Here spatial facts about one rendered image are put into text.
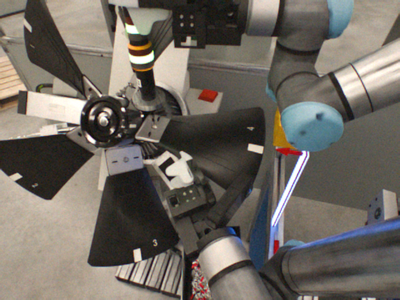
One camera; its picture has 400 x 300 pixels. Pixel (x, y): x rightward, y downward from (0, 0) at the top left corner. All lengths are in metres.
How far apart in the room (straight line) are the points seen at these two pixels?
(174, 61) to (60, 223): 1.49
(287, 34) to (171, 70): 0.47
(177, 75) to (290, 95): 0.50
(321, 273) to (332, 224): 1.59
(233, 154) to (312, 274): 0.26
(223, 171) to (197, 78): 0.87
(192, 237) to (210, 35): 0.33
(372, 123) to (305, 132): 1.14
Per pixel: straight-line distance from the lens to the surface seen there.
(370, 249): 0.32
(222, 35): 0.44
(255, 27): 0.42
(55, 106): 0.88
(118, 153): 0.63
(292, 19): 0.43
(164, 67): 0.84
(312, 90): 0.38
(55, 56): 0.73
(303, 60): 0.46
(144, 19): 0.44
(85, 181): 2.14
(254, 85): 1.29
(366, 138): 1.55
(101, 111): 0.59
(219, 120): 0.58
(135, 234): 0.66
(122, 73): 0.89
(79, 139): 0.69
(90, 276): 1.76
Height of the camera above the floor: 1.57
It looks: 46 degrees down
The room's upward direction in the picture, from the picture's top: straight up
